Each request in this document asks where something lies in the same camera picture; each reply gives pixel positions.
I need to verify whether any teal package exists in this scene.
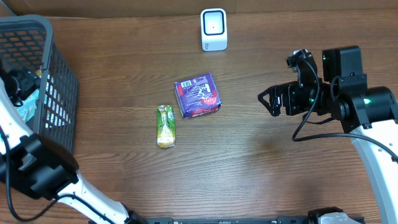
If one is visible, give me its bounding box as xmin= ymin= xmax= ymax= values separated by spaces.
xmin=16 ymin=89 xmax=40 ymax=122

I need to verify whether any purple snack package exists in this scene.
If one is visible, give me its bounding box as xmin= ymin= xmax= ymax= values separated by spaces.
xmin=174 ymin=73 xmax=222 ymax=118

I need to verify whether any green yellow snack pouch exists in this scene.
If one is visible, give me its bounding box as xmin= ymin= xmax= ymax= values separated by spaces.
xmin=156 ymin=105 xmax=176 ymax=147

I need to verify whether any white tube with gold cap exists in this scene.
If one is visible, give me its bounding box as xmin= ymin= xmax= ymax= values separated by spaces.
xmin=35 ymin=70 xmax=42 ymax=77

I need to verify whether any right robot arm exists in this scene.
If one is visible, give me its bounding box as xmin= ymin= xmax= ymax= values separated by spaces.
xmin=257 ymin=45 xmax=397 ymax=223

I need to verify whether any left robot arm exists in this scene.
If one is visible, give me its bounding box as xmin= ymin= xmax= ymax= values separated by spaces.
xmin=1 ymin=70 xmax=141 ymax=223

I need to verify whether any grey plastic basket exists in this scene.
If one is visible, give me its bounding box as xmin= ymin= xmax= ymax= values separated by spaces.
xmin=1 ymin=15 xmax=79 ymax=152

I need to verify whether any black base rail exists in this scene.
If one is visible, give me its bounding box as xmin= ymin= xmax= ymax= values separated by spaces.
xmin=136 ymin=215 xmax=365 ymax=224

